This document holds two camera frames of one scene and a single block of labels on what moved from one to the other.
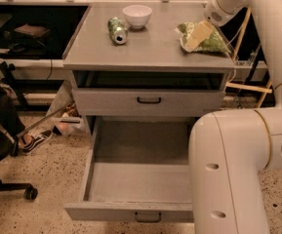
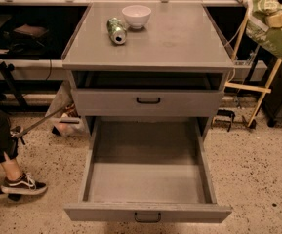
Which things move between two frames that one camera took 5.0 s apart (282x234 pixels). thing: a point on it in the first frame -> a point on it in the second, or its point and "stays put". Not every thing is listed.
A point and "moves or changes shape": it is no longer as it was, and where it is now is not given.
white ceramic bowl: (137, 15) stays put
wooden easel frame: (267, 92) stays put
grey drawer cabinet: (127, 60) stays put
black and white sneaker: (27, 142) -> (22, 185)
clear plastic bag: (69, 121) stays put
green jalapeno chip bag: (214, 43) moves or changes shape
